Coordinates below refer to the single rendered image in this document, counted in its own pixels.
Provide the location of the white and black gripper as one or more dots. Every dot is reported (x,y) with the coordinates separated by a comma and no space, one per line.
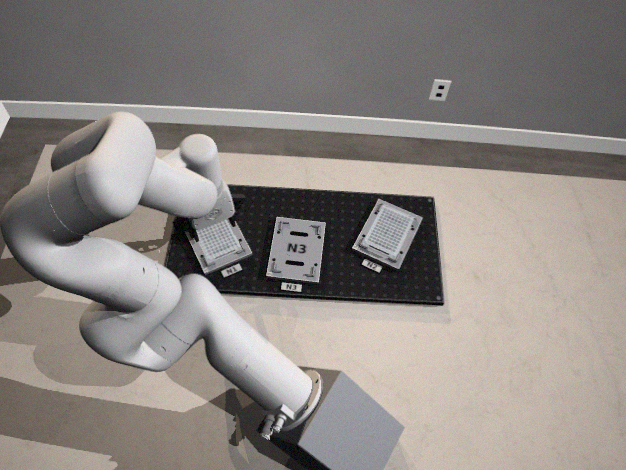
(223,209)

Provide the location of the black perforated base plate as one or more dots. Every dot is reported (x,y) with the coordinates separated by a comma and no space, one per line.
(418,281)

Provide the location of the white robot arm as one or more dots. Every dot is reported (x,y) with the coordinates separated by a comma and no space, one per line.
(95,183)

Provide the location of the small white label with black lettering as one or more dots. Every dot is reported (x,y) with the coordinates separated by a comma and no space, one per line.
(231,270)
(292,287)
(372,265)

